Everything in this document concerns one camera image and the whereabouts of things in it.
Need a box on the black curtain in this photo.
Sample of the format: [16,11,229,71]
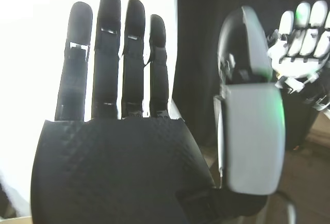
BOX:
[176,0,330,147]

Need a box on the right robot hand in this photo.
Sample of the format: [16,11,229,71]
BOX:
[30,0,286,224]

